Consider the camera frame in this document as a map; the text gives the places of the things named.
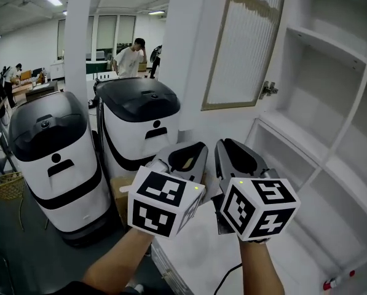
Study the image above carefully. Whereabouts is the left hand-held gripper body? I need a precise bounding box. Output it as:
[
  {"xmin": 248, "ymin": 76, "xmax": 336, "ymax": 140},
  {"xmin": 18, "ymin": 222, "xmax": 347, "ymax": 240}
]
[{"xmin": 127, "ymin": 157, "xmax": 207, "ymax": 242}]

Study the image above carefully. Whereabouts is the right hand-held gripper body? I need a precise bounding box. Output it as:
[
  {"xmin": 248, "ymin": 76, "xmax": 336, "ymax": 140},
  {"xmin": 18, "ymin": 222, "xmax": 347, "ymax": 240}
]
[{"xmin": 210, "ymin": 168, "xmax": 302, "ymax": 243}]

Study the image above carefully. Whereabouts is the white cabinet door ribbed glass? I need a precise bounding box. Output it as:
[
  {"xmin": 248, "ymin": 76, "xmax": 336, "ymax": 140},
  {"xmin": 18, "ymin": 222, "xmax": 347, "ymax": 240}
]
[{"xmin": 177, "ymin": 0, "xmax": 290, "ymax": 132}]

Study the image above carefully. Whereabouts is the person's left forearm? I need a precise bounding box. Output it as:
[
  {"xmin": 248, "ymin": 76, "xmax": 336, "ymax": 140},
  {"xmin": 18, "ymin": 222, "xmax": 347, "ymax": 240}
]
[{"xmin": 82, "ymin": 227, "xmax": 156, "ymax": 290}]

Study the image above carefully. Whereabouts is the person's right forearm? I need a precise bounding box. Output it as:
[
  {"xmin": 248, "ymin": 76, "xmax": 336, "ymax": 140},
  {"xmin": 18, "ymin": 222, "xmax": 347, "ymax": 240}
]
[{"xmin": 239, "ymin": 237, "xmax": 287, "ymax": 295}]

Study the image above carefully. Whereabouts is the white shelf cabinet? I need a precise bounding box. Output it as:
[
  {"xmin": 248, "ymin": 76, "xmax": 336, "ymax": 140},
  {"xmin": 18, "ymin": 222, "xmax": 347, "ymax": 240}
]
[{"xmin": 151, "ymin": 0, "xmax": 367, "ymax": 295}]

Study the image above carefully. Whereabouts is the dark metal bracket part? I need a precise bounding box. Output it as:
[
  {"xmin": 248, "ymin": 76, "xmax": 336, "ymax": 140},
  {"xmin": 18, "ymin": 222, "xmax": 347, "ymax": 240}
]
[{"xmin": 259, "ymin": 81, "xmax": 279, "ymax": 100}]

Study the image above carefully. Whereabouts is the cardboard box with white label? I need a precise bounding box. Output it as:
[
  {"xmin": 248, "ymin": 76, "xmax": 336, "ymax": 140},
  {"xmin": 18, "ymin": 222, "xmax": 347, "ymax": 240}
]
[{"xmin": 109, "ymin": 175, "xmax": 138, "ymax": 229}]

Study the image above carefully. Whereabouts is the white black delivery robot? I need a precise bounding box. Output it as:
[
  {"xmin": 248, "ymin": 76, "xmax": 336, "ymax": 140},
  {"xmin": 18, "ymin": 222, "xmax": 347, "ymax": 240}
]
[
  {"xmin": 8, "ymin": 91, "xmax": 112, "ymax": 248},
  {"xmin": 94, "ymin": 77, "xmax": 181, "ymax": 181}
]

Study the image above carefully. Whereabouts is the person's gray shoe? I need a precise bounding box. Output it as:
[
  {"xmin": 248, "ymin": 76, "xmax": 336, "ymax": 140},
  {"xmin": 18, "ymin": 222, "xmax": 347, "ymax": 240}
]
[{"xmin": 125, "ymin": 283, "xmax": 144, "ymax": 295}]

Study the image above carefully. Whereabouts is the black stand with screen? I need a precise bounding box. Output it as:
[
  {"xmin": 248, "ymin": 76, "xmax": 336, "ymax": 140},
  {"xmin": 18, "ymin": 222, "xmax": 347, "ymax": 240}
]
[{"xmin": 148, "ymin": 44, "xmax": 164, "ymax": 79}]

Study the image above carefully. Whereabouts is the white bottle with red cap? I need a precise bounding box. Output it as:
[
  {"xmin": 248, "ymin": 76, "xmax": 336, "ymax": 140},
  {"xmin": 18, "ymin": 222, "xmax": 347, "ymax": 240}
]
[{"xmin": 323, "ymin": 269, "xmax": 356, "ymax": 291}]

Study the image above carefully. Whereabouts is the person's black sleeve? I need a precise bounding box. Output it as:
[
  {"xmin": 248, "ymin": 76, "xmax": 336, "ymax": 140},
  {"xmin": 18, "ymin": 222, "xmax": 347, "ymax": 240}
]
[{"xmin": 47, "ymin": 280, "xmax": 95, "ymax": 295}]

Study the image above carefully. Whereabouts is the dark green counter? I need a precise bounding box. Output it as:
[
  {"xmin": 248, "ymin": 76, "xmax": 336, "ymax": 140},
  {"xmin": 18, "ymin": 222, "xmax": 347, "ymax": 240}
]
[{"xmin": 84, "ymin": 60, "xmax": 114, "ymax": 81}]

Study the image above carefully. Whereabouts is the yellow woven basket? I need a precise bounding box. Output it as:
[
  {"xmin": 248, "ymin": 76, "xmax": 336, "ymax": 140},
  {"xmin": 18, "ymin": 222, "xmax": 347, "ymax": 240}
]
[{"xmin": 0, "ymin": 171, "xmax": 26, "ymax": 201}]

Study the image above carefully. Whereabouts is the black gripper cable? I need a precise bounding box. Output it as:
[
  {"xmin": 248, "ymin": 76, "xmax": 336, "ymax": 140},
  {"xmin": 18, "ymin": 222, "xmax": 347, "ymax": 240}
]
[{"xmin": 215, "ymin": 262, "xmax": 243, "ymax": 295}]

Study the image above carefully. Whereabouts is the window wall with blinds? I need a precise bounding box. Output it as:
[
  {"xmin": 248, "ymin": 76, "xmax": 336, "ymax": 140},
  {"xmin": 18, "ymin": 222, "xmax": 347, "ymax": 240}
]
[{"xmin": 57, "ymin": 15, "xmax": 137, "ymax": 58}]

